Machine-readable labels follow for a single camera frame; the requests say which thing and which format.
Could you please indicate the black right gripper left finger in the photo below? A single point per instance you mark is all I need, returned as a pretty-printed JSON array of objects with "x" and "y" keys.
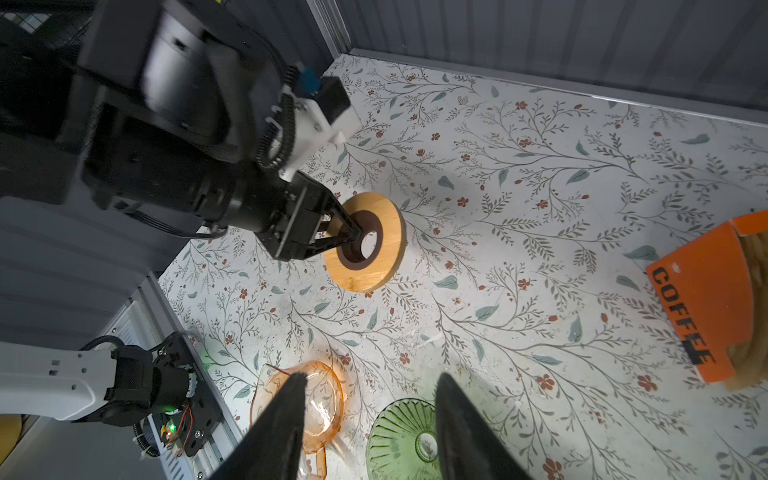
[{"x": 271, "y": 448}]

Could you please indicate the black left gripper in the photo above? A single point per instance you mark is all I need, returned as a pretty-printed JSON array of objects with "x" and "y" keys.
[{"x": 164, "y": 182}]

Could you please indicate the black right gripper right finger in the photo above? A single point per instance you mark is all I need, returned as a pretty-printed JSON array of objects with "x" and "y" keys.
[{"x": 467, "y": 447}]

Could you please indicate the orange glass carafe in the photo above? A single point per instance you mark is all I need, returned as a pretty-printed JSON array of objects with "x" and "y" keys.
[{"x": 324, "y": 407}]

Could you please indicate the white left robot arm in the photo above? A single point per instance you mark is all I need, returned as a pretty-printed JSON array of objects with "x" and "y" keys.
[{"x": 204, "y": 72}]

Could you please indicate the orange coffee filter box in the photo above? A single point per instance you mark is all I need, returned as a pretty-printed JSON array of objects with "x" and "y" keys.
[{"x": 714, "y": 292}]

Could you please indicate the floral table mat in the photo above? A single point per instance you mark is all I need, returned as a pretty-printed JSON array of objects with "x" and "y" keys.
[{"x": 531, "y": 218}]

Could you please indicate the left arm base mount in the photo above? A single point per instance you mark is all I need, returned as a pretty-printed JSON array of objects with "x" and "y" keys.
[{"x": 184, "y": 404}]

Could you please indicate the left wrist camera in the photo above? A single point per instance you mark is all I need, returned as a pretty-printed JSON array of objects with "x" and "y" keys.
[{"x": 311, "y": 113}]

